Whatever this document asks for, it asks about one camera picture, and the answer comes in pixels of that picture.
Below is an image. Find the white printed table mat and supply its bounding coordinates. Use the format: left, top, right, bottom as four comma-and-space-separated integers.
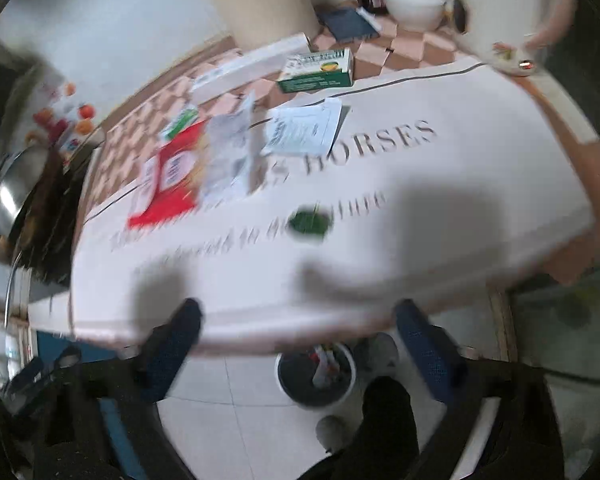
70, 57, 598, 347

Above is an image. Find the white bin with black bag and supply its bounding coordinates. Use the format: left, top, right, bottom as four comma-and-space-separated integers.
276, 342, 357, 408

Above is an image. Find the beige ribbed roll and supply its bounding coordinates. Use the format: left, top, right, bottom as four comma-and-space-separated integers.
200, 0, 321, 52

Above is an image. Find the white bowl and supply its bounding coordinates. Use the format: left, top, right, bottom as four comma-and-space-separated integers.
383, 0, 447, 32

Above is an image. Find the small green scrap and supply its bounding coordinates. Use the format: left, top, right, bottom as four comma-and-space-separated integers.
287, 204, 333, 241

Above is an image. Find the red snack packet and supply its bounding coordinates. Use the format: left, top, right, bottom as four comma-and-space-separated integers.
127, 121, 207, 231

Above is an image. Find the white paper leaflet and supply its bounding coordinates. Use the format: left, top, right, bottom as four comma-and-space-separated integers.
260, 98, 352, 158

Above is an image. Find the green medicine box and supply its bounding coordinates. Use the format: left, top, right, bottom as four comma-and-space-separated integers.
276, 48, 355, 95

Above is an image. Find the grey shoe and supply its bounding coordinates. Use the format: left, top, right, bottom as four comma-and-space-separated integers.
315, 415, 349, 453

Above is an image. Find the metal pot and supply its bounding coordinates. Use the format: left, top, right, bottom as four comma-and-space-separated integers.
0, 145, 51, 233

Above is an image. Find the white kettle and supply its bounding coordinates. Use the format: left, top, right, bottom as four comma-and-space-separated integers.
447, 0, 578, 78

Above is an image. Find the green and white sachet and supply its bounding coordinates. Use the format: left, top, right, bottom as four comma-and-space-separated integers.
160, 104, 200, 142

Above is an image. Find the dark printed bag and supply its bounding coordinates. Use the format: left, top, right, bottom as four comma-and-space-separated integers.
10, 152, 90, 282

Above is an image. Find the person's leg in black trousers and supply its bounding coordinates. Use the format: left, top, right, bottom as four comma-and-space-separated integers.
300, 375, 421, 480

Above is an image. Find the long white box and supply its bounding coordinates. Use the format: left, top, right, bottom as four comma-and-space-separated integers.
190, 33, 312, 95

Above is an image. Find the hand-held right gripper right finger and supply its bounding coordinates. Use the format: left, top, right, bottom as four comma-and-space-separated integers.
396, 299, 567, 480

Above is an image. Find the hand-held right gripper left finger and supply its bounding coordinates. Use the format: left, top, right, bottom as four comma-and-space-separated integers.
35, 297, 204, 480

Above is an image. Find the clear plastic wrapper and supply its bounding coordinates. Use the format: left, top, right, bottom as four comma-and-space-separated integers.
200, 92, 257, 206

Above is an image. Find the pink checkered tablecloth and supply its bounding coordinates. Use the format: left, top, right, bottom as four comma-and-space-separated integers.
82, 0, 600, 286

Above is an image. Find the fruit printed box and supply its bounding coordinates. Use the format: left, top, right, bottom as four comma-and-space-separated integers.
32, 82, 100, 167

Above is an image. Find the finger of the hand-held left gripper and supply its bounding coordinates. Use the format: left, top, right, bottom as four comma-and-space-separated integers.
0, 345, 83, 413

